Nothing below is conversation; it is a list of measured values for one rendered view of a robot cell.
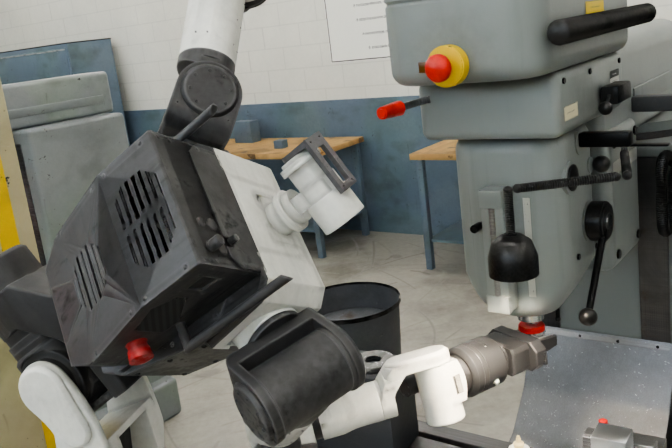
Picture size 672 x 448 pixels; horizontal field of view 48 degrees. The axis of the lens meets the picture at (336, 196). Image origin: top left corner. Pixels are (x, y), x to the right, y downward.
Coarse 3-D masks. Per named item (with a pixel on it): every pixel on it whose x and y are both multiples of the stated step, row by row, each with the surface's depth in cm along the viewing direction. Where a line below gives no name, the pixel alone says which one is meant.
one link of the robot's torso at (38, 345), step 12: (24, 348) 114; (36, 348) 114; (48, 348) 114; (60, 348) 114; (24, 360) 114; (36, 360) 114; (48, 360) 113; (60, 360) 113; (72, 372) 113; (84, 372) 114; (84, 384) 113; (96, 384) 115; (84, 396) 114; (96, 396) 116
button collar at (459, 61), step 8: (440, 48) 108; (448, 48) 107; (456, 48) 107; (448, 56) 107; (456, 56) 107; (464, 56) 107; (456, 64) 107; (464, 64) 107; (456, 72) 107; (464, 72) 107; (448, 80) 108; (456, 80) 108
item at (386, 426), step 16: (368, 352) 165; (384, 352) 164; (368, 368) 157; (400, 400) 159; (400, 416) 159; (416, 416) 166; (352, 432) 162; (368, 432) 159; (384, 432) 157; (400, 432) 159; (416, 432) 166
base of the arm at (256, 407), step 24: (312, 312) 100; (264, 336) 98; (288, 336) 98; (336, 336) 96; (240, 360) 94; (264, 360) 96; (360, 360) 95; (240, 384) 92; (360, 384) 97; (240, 408) 94; (264, 408) 89; (264, 432) 91
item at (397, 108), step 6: (426, 96) 124; (396, 102) 116; (402, 102) 117; (408, 102) 119; (414, 102) 120; (420, 102) 121; (426, 102) 123; (378, 108) 114; (384, 108) 113; (390, 108) 114; (396, 108) 115; (402, 108) 116; (408, 108) 119; (378, 114) 114; (384, 114) 113; (390, 114) 114; (396, 114) 115; (402, 114) 117
